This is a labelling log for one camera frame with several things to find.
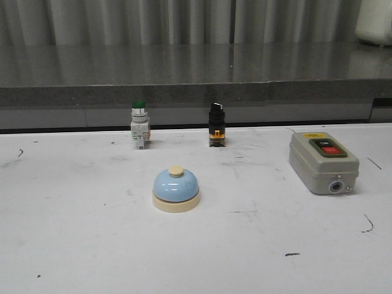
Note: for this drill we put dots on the blue service bell cream base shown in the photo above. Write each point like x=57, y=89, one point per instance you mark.
x=176, y=190

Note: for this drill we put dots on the green pilot light push button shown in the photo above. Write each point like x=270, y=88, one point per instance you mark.
x=140, y=126

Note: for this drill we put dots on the grey stone counter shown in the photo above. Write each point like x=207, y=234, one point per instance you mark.
x=93, y=86

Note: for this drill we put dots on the black selector switch yellow base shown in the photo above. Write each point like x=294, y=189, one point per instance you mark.
x=216, y=125

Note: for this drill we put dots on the grey on off switch box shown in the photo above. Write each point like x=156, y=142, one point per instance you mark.
x=324, y=165

